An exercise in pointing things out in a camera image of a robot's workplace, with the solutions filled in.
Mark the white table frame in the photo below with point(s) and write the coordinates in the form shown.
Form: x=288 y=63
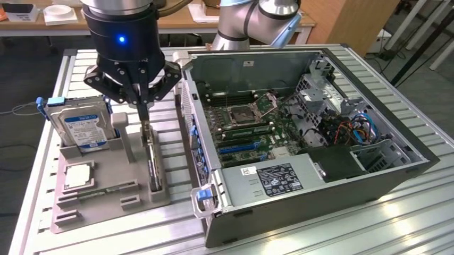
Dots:
x=405 y=26

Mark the white paper stack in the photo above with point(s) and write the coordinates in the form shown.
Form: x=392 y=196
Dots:
x=201 y=18

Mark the blue expansion slot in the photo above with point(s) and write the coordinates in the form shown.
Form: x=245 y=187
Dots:
x=237 y=148

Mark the grey power supply unit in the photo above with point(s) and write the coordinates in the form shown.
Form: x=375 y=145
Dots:
x=248 y=186

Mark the open black PC case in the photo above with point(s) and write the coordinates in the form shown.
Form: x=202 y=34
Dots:
x=300 y=220

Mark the metal disk bay bracket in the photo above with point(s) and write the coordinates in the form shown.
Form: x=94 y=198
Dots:
x=379 y=156

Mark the hard disk in blue carrier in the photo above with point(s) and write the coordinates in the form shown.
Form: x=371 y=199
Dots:
x=81 y=125

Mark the white box black lid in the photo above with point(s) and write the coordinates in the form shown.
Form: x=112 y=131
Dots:
x=21 y=13

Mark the green motherboard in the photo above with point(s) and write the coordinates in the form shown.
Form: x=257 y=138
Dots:
x=283 y=127

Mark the silver CPU chip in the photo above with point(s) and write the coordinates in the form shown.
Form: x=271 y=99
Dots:
x=77 y=175

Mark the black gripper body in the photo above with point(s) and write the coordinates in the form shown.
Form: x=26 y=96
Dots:
x=120 y=32

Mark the silver chipset heatsink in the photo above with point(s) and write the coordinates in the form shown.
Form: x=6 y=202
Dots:
x=280 y=152

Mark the black stand leg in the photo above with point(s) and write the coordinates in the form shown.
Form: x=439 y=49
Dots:
x=421 y=53

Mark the grey parts rack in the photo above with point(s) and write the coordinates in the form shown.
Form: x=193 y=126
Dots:
x=105 y=172

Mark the graphics card with bracket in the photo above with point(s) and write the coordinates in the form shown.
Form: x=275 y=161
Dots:
x=152 y=164

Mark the wooden cabinet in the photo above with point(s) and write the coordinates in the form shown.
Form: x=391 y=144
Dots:
x=347 y=26

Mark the orange box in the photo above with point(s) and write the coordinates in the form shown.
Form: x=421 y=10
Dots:
x=2 y=13

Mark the blue card retention clip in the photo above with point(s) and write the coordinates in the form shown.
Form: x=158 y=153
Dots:
x=197 y=152
x=202 y=164
x=192 y=132

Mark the green RAM stick white label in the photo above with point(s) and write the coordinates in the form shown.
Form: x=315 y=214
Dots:
x=244 y=132

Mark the metal socket cover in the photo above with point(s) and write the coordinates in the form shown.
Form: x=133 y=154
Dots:
x=267 y=102

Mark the metal disk bay cage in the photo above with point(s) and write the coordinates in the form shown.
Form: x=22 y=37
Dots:
x=311 y=95

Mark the blue case latch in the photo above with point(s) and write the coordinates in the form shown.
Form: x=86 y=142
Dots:
x=202 y=195

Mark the CPU socket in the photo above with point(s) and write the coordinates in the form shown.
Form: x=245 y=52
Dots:
x=244 y=114

